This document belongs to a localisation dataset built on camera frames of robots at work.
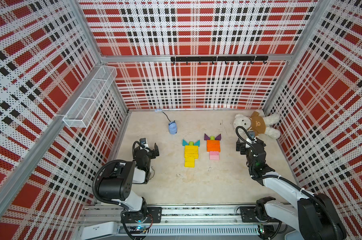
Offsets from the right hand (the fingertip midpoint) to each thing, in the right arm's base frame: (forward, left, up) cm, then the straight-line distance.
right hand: (249, 138), depth 86 cm
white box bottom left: (-43, +75, -7) cm, 87 cm away
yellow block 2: (0, +34, -15) cm, 37 cm away
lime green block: (+6, +34, -14) cm, 37 cm away
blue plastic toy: (+15, +47, -8) cm, 49 cm away
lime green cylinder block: (+9, +19, -13) cm, 25 cm away
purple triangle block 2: (+9, +15, -13) cm, 22 cm away
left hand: (+2, +61, -8) cm, 61 cm away
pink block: (-2, +19, -15) cm, 24 cm away
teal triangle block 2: (+6, +30, -15) cm, 34 cm away
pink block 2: (-3, +19, -17) cm, 26 cm away
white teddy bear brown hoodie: (+17, -13, -7) cm, 22 cm away
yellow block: (+3, +34, -15) cm, 37 cm away
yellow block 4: (-7, +35, -14) cm, 39 cm away
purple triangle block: (+9, +24, -13) cm, 29 cm away
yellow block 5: (-10, +35, -14) cm, 39 cm away
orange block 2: (+4, +19, -15) cm, 24 cm away
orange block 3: (+2, +19, -14) cm, 24 cm away
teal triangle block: (+6, +39, -14) cm, 42 cm away
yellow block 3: (-4, +34, -13) cm, 37 cm away
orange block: (+7, +19, -15) cm, 25 cm away
